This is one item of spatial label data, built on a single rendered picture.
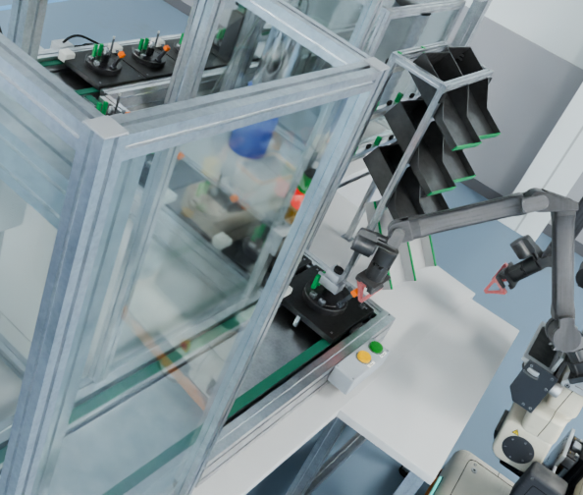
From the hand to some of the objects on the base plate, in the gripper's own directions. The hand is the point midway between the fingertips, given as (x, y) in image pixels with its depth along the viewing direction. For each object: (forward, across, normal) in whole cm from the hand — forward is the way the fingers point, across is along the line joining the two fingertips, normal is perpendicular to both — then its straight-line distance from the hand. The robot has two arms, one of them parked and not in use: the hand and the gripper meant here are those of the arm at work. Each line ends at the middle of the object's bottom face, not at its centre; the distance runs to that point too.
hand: (361, 299), depth 227 cm
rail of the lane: (+20, -27, -5) cm, 34 cm away
